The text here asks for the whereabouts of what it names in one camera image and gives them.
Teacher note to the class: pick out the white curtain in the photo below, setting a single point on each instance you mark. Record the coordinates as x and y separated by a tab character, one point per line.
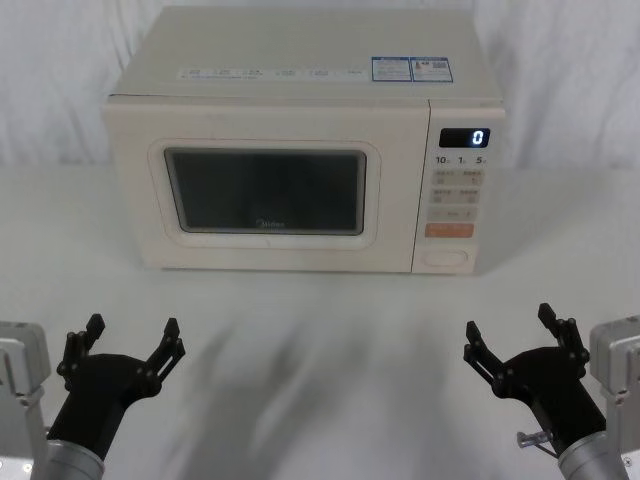
60	75

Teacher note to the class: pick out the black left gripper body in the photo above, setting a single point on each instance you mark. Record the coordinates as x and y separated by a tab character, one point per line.
102	385

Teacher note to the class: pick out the white table cloth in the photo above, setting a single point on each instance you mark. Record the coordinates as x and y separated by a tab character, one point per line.
320	320

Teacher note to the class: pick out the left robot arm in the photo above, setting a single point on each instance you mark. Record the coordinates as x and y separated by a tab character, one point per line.
20	360

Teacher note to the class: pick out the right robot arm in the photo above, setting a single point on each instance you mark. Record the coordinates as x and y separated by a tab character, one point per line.
617	360

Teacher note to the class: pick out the cream microwave oven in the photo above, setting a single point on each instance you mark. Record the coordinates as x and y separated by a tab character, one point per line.
280	120

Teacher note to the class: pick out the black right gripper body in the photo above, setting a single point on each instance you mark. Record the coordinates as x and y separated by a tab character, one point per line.
550	385

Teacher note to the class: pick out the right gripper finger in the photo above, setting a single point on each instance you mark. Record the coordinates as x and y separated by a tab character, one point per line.
567	340
482	357

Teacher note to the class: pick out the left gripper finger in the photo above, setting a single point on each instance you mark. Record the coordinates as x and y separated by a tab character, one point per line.
75	350
162	360

